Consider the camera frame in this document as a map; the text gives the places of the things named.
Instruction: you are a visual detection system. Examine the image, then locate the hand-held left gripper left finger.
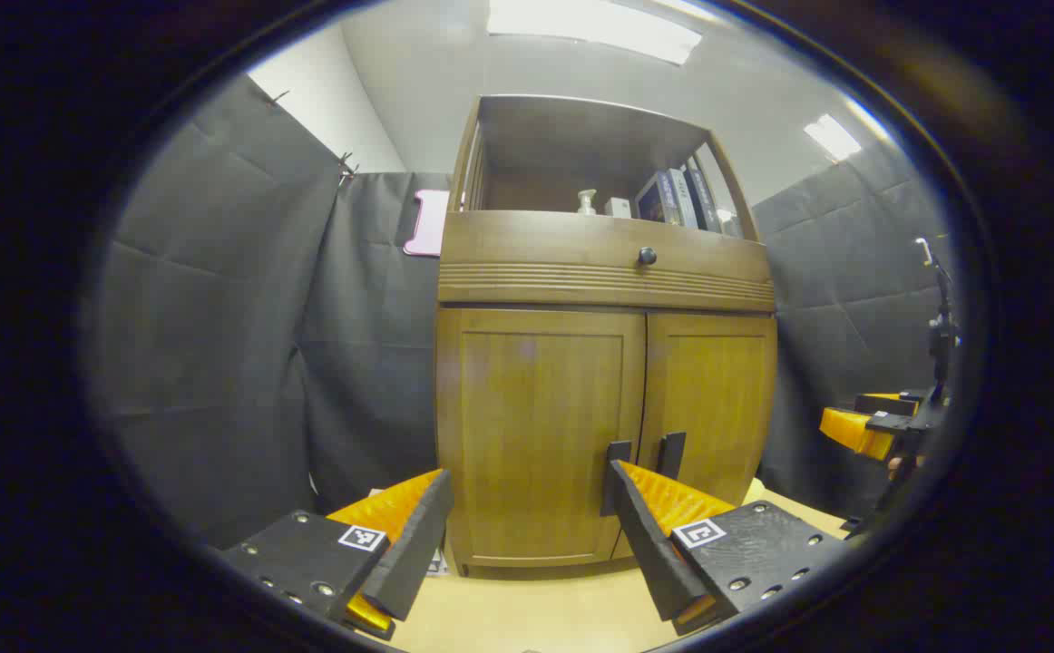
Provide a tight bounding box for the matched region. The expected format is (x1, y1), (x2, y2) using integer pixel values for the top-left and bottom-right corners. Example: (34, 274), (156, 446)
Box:
(219, 467), (455, 640)

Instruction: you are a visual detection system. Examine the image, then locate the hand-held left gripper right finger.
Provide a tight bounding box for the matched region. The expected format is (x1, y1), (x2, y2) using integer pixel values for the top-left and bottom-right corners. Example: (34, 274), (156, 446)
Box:
(607, 458), (854, 636)

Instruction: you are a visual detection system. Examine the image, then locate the wooden cabinet door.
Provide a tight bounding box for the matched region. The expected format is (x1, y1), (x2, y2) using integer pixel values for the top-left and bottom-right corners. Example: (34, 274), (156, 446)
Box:
(611, 311), (779, 560)
(436, 308), (648, 570)

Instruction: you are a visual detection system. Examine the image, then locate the brown wooden shoe cabinet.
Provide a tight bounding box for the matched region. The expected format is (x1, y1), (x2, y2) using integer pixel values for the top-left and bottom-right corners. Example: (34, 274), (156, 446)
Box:
(434, 93), (779, 579)

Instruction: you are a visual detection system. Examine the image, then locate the wooden cabinet drawer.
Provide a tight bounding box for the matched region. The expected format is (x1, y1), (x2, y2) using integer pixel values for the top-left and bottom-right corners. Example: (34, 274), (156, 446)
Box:
(439, 210), (776, 314)

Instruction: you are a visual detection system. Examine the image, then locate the small ceiling light panel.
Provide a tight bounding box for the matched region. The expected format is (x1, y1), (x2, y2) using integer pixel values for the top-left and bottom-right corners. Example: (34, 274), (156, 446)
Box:
(804, 113), (864, 162)

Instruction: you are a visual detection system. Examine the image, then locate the blue book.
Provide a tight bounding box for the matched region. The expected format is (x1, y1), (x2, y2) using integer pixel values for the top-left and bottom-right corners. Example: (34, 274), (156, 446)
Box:
(668, 168), (700, 229)
(683, 161), (723, 234)
(636, 172), (684, 226)

